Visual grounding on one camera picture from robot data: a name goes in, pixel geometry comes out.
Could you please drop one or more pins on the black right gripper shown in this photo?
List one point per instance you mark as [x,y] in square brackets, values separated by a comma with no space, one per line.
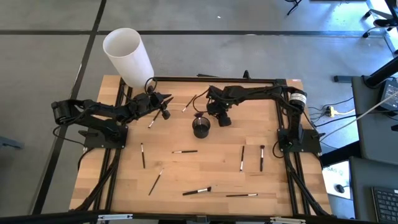
[224,119]

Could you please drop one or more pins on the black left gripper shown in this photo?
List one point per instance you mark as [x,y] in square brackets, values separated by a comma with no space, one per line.
[143,105]

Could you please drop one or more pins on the thin black makeup brush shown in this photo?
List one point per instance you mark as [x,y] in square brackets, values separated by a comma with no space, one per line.
[242,195]
[242,158]
[143,155]
[155,182]
[185,152]
[155,118]
[189,103]

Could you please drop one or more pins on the brown fluffy head makeup brush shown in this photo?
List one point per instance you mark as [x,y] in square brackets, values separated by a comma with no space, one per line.
[262,158]

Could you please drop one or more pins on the dark fluffy head makeup brush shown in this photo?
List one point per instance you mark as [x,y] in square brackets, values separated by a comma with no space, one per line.
[196,191]

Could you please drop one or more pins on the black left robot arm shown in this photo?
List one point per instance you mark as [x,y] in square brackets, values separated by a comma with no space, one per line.
[93,110]

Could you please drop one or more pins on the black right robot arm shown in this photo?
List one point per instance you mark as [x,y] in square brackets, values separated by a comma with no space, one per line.
[264,91]

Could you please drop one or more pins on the purple bristle makeup brush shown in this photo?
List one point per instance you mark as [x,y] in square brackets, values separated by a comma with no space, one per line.
[198,115]

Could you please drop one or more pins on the black round brush cup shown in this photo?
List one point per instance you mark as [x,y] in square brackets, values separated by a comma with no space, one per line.
[201,132]

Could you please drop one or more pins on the white shade table lamp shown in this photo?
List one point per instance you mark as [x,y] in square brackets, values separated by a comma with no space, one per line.
[127,56]

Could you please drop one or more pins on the yellow power strip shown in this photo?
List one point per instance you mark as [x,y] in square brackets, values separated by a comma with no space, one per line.
[329,110]

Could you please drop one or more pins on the short grey bar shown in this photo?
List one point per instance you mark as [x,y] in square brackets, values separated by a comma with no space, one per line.
[342,78]

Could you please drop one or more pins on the black stand legs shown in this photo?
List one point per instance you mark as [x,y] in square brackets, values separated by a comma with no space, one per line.
[295,2]

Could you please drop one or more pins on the white printed pad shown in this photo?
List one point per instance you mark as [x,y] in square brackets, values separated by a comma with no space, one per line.
[332,180]

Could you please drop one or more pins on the black computer mouse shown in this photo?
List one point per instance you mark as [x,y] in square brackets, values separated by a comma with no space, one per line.
[340,188]

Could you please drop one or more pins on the grey office desk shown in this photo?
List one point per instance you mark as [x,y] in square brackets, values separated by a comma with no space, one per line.
[367,130]

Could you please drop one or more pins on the grey desk with keyboard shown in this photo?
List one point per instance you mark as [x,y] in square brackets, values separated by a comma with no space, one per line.
[360,186]

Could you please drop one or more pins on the black vertical pole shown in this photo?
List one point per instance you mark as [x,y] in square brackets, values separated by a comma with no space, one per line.
[382,73]

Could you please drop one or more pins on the dark flat desk device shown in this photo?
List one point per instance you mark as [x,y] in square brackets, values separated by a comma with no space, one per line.
[388,93]

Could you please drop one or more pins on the black office chair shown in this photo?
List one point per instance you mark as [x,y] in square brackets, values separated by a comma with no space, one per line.
[385,22]

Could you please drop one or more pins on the computer keyboard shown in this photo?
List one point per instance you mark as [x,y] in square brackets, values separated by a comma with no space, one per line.
[387,205]

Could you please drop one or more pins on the small black camera mount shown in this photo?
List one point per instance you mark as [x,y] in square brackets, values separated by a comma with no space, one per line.
[246,74]

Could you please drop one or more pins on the silver metal bracket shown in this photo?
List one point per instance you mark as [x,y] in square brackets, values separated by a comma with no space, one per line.
[115,216]
[287,220]

